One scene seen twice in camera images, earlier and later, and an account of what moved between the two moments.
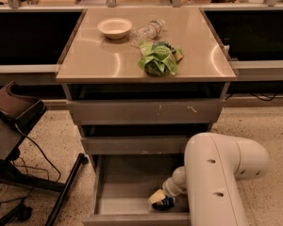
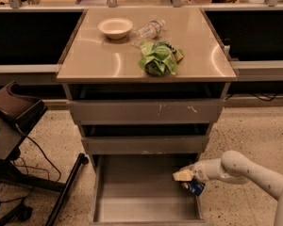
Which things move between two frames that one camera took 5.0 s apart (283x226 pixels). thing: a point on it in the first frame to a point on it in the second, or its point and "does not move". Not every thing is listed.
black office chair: x=12 y=115 does not move
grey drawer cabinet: x=141 y=84 does not move
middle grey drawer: x=133 y=145 does not move
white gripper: x=169 y=188 to x=200 y=170
